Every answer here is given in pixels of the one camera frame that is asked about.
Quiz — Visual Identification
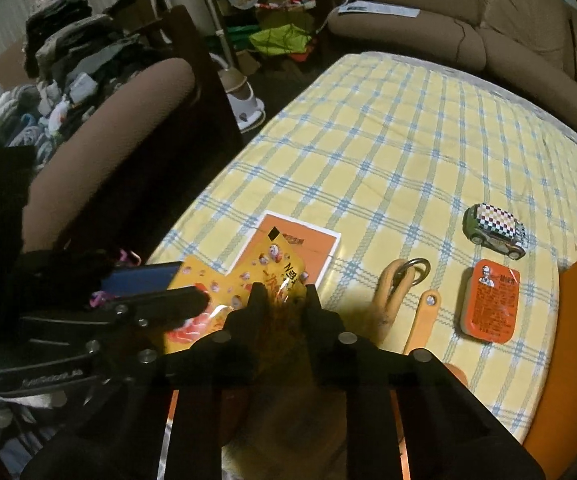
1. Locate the green bag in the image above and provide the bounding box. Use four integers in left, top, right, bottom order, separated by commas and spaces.
249, 24, 311, 56

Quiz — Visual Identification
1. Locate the white garment steamer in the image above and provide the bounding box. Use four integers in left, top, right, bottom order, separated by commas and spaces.
147, 0, 267, 134

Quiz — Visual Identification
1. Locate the orange measuring spoon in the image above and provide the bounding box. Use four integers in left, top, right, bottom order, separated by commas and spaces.
402, 288, 469, 386

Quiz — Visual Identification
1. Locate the yellow sushi glove packet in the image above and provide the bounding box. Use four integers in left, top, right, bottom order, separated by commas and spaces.
164, 256, 233, 354
226, 233, 308, 309

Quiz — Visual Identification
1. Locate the orange playing card box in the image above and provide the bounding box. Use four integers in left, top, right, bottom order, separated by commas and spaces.
229, 210, 341, 287

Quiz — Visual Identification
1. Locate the white paper on sofa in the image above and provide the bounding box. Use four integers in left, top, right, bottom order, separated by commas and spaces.
338, 0, 421, 18

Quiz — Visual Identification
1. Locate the checkered toy car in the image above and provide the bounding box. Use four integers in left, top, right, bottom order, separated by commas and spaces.
463, 203, 528, 260

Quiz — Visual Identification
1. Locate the brown upholstered chair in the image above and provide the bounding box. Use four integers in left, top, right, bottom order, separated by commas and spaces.
23, 58, 196, 252

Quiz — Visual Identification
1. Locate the brown sofa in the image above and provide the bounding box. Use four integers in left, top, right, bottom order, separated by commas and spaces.
328, 0, 577, 132

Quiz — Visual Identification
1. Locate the yellow plaid tablecloth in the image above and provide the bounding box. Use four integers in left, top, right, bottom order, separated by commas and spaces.
153, 52, 577, 439

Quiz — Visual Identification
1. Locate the orange KFC sauce packet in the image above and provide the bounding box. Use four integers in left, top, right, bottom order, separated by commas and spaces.
459, 259, 520, 344

